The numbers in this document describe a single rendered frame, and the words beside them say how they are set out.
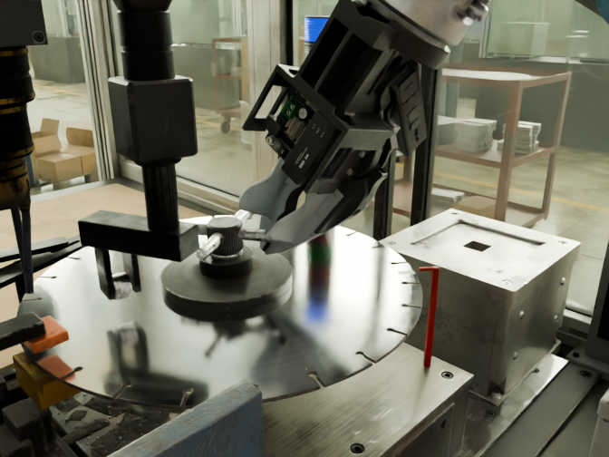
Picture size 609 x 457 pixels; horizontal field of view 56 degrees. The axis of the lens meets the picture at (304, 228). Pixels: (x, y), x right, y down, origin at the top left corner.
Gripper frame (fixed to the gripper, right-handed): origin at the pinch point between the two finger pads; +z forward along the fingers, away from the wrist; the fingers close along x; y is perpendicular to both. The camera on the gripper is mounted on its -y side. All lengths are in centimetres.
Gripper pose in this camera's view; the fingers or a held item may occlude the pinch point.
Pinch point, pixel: (277, 238)
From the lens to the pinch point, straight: 47.9
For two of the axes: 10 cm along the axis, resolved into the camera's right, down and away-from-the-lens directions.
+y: -5.8, 1.1, -8.0
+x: 6.4, 6.7, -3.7
